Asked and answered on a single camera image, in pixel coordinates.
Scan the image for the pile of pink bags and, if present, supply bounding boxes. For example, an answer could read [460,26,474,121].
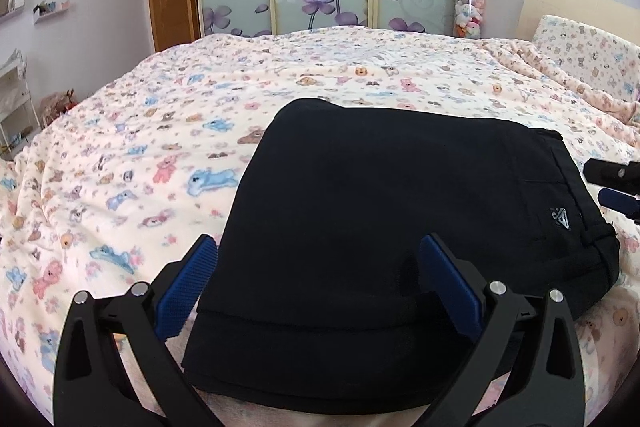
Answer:
[40,88,81,128]

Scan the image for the white wall shelf with boxes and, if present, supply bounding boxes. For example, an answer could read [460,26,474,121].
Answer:
[32,0,71,25]

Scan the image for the white wall shelf with frame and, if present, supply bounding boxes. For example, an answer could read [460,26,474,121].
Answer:
[0,0,26,24]

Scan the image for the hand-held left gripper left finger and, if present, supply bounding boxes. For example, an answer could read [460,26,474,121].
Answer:
[52,233,226,427]

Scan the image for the bear print blanket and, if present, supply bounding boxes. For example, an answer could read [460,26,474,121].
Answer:
[0,27,640,427]

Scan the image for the beige headboard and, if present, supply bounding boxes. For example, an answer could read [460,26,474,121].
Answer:
[515,0,640,42]

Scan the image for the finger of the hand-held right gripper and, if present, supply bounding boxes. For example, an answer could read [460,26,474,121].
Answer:
[596,187,640,223]
[584,158,640,190]

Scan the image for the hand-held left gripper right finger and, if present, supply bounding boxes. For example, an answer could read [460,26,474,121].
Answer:
[419,233,587,427]

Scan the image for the clear tube of plush toys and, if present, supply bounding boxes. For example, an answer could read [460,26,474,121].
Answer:
[452,0,488,40]

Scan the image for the bear print pillow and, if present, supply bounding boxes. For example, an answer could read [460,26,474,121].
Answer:
[530,14,640,100]

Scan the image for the black pants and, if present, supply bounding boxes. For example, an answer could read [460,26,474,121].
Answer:
[181,97,622,409]

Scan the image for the white shelf rack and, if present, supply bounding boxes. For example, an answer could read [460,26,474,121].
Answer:
[0,49,43,158]

